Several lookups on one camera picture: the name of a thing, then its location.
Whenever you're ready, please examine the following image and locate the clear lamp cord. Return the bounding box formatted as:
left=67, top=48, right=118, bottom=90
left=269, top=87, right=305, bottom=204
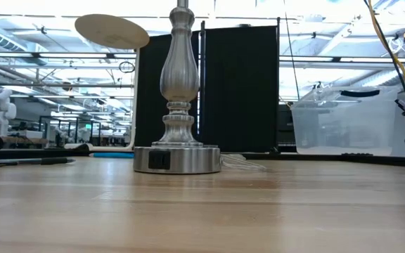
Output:
left=219, top=153, right=268, bottom=172

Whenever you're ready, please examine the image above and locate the yellow hanging cable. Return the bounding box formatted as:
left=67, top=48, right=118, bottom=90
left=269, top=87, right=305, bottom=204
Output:
left=366, top=0, right=405, bottom=109

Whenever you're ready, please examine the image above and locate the silver metal lamp base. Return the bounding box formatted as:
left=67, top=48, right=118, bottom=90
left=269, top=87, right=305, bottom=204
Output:
left=132, top=0, right=222, bottom=175

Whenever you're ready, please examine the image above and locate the clear plastic storage bin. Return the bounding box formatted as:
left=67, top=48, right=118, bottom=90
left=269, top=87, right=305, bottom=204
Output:
left=290, top=85, right=405, bottom=158

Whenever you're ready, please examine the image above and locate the thin black hanging cable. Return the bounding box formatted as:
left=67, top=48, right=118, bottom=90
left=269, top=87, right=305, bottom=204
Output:
left=283, top=0, right=301, bottom=101

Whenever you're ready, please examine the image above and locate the black partition screen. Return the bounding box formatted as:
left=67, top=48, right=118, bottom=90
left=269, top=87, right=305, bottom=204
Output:
left=134, top=17, right=281, bottom=154

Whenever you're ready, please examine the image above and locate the light blue marker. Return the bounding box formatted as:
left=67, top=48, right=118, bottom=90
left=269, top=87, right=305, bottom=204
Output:
left=89, top=151, right=136, bottom=160

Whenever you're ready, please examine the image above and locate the white box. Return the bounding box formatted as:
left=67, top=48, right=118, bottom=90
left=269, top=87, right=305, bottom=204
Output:
left=24, top=129, right=44, bottom=140

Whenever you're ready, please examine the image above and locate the wooden workbench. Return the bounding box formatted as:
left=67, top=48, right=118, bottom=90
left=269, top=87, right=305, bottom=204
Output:
left=0, top=135, right=49, bottom=145

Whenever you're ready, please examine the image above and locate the white desk lamp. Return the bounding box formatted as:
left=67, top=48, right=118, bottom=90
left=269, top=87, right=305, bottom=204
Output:
left=64, top=13, right=151, bottom=153

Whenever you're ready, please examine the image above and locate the black pen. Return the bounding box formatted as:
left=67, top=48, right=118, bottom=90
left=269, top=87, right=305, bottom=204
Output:
left=0, top=157, right=76, bottom=169

